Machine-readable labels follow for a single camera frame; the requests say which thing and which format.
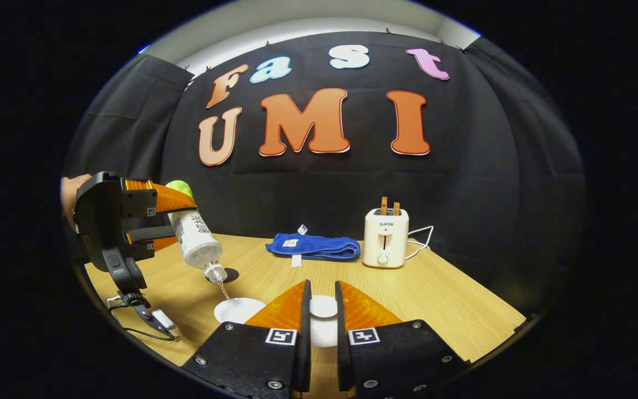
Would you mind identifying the black backdrop cloth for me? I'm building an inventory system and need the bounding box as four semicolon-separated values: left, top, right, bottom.
63;30;586;311

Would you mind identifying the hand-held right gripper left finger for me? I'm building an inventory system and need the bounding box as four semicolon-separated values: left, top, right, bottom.
181;279;313;399

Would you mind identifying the white toaster cord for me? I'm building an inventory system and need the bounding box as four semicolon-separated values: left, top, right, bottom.
406;225;435;261

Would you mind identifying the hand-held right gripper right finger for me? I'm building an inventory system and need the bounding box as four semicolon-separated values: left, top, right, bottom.
335;280;470;399

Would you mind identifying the white toaster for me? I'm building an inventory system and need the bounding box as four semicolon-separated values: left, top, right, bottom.
362;208;410;269

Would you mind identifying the folded blue towel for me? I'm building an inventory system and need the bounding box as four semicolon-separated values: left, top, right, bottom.
265;224;362;268

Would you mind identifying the clear water bottle green label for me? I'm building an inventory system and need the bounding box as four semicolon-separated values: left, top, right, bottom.
164;180;229;284

